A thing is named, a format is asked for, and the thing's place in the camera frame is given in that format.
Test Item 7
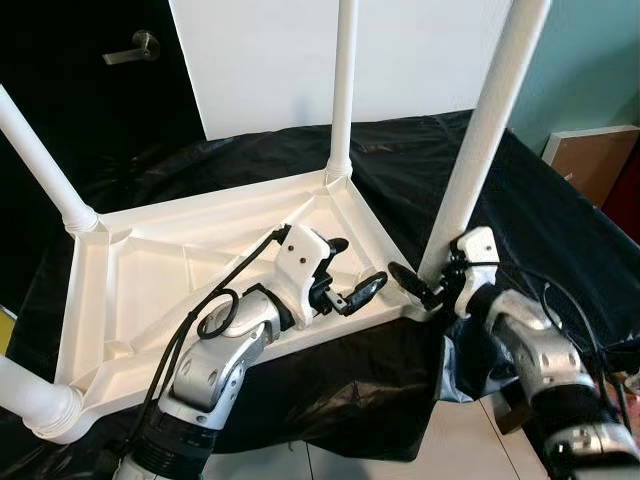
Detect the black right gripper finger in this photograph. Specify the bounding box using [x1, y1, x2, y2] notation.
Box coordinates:
[387, 262, 442, 310]

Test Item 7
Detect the white plastic table leg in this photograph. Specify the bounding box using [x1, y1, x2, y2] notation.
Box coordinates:
[0, 355, 86, 445]
[0, 85, 99, 237]
[325, 0, 359, 184]
[418, 0, 553, 282]

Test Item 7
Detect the white plastic table top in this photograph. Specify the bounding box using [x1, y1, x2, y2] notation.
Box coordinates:
[55, 168, 443, 421]

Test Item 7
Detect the black plastic table cover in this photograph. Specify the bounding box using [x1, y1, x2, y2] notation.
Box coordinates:
[0, 110, 640, 480]

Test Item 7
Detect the brown wooden board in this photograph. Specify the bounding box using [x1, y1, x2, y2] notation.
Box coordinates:
[543, 125, 640, 208]

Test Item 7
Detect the dark red fabric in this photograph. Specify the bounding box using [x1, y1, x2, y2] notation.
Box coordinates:
[600, 150, 640, 241]

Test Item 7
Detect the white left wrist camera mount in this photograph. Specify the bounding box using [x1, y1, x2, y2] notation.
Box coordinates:
[272, 227, 336, 323]

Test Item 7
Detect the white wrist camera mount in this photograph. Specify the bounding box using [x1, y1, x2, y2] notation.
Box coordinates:
[272, 227, 336, 323]
[447, 227, 501, 319]

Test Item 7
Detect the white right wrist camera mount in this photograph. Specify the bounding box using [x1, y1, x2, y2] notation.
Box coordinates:
[447, 227, 501, 319]

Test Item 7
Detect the silver lever door handle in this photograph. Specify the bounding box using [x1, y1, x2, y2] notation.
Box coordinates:
[102, 30, 161, 67]

